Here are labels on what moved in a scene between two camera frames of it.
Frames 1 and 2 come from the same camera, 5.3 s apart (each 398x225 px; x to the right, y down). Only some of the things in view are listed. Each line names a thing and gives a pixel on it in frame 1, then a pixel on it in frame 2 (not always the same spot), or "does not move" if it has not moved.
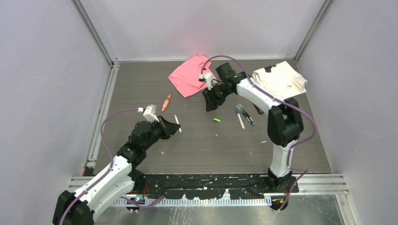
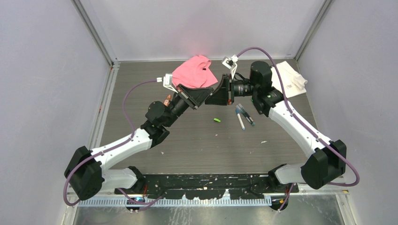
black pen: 246,112 does not move
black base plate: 206,186 does not move
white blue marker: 240,118 does not move
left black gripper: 168,128 -> 194,97
